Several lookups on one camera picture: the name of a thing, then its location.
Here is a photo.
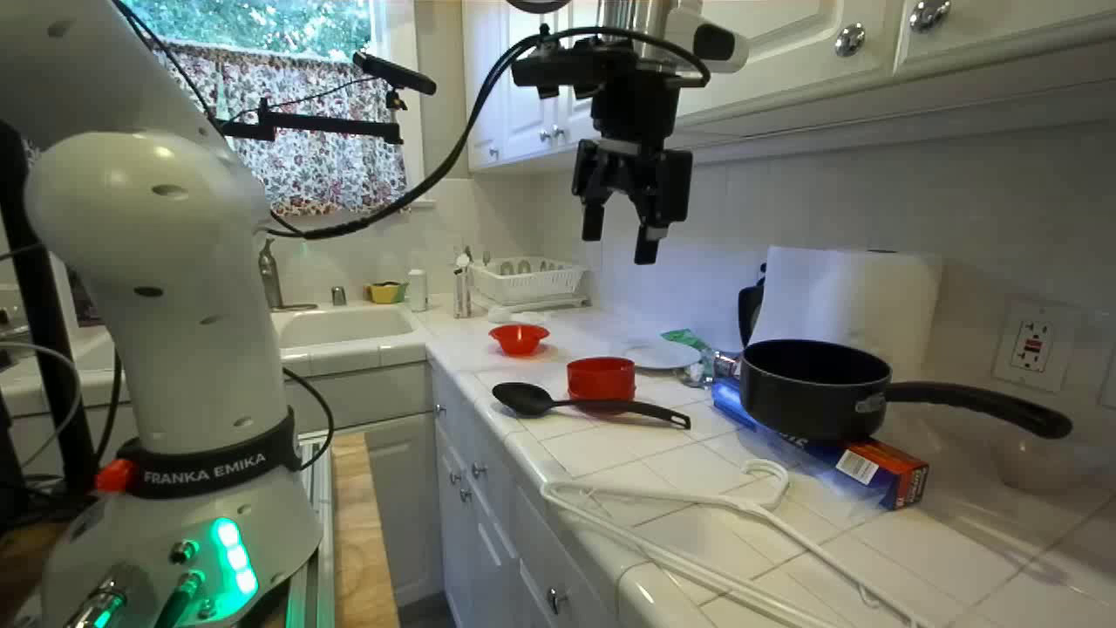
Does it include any tall soap bottle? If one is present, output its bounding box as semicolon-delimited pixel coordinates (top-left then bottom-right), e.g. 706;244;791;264
452;244;478;320

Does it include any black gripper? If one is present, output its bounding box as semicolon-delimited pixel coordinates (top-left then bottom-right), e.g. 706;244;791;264
572;70;699;267

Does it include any white wall outlet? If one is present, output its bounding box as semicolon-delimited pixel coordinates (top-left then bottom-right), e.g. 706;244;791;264
991;295;1082;396

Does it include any black stand pole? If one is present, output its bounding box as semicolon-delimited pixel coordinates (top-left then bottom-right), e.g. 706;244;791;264
0;116;98;521

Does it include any green packet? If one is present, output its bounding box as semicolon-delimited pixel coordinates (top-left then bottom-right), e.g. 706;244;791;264
661;325;712;356

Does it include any metal faucet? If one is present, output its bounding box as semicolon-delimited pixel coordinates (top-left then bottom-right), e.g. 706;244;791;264
255;237;323;313

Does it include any black base cable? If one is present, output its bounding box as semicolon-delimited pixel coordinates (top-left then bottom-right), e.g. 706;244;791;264
281;363;343;475

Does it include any white paper towel roll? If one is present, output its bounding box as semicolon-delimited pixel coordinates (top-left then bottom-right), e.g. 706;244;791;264
751;242;947;382

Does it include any floral curtain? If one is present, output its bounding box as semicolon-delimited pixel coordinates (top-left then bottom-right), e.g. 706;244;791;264
162;42;414;222

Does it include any red measuring cup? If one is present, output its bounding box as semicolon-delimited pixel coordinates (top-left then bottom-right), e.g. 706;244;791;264
567;352;641;414

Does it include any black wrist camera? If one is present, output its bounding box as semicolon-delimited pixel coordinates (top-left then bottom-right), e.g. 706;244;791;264
510;30;712;106

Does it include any black serving spoon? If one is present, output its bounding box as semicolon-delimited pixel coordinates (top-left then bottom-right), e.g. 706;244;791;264
489;380;696;434

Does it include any clear plastic bag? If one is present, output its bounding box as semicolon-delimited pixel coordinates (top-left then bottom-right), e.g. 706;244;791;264
683;344;751;389

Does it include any white corner wall cabinet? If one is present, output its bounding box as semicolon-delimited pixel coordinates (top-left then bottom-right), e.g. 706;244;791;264
460;0;612;175

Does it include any black saucepan with handle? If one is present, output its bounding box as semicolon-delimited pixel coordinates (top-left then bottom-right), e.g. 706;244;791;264
738;334;1073;448

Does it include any clear glass bowl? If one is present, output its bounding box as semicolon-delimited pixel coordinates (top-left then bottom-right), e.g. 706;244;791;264
917;396;1116;507

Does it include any white plastic clothes hanger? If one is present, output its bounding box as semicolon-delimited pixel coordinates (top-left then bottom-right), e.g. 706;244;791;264
538;457;934;628
538;455;934;628

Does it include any white cabinet door with knob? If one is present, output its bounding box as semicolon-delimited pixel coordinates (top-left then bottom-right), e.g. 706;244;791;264
891;0;1116;78
677;0;906;121

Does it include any white kitchen sink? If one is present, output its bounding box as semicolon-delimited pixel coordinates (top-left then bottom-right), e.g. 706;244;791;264
271;300;431;382

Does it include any small red bowl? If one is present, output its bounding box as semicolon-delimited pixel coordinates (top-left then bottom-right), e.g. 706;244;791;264
486;320;555;360

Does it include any white sink cabinet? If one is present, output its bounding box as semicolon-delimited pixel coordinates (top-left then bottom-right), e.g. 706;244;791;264
283;360;447;610

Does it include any white dish rack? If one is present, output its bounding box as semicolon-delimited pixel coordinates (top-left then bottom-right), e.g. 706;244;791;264
467;256;590;313

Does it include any white plate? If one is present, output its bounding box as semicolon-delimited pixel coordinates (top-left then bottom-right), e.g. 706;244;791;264
625;331;706;378

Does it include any round metal cabinet knob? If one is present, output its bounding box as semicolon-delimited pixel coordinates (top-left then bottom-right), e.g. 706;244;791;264
906;0;955;36
832;16;872;60

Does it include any blue orange foil box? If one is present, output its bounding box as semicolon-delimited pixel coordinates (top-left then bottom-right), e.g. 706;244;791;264
708;378;933;514

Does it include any white lower cabinet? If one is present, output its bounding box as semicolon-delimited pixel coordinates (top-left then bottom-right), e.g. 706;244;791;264
431;360;657;628

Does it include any window pane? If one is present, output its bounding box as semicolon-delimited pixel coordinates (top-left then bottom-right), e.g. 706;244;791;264
118;0;393;61

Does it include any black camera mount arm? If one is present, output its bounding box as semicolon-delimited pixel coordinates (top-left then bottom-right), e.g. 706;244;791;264
214;49;441;149

